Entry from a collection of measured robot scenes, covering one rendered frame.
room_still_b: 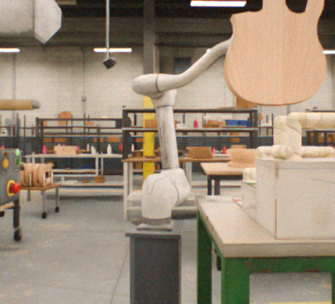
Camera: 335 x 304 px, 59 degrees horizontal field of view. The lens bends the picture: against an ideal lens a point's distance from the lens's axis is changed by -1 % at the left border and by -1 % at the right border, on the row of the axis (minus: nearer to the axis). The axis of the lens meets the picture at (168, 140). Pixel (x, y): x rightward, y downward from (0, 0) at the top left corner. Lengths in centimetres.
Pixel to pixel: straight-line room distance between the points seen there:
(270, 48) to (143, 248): 107
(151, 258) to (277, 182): 100
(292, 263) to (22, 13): 83
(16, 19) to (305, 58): 89
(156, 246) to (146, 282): 19
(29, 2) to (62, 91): 1188
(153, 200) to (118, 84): 1079
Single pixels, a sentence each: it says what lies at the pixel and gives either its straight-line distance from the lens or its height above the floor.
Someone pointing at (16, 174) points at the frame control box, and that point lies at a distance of 128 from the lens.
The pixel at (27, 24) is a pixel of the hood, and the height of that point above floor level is 142.
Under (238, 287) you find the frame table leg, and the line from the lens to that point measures 73.
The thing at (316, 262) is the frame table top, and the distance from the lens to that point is 77.
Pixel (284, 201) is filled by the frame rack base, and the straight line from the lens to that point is 71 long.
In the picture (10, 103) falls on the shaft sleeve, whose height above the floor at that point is 125.
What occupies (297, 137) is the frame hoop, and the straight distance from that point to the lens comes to 72.
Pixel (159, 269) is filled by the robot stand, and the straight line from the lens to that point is 158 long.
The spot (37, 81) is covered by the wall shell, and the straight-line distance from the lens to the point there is 1308.
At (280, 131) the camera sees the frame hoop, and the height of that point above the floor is 117.
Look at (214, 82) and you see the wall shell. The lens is 1225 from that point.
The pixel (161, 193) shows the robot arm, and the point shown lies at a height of 88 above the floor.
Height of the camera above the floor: 114
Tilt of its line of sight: 1 degrees up
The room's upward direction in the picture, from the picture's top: straight up
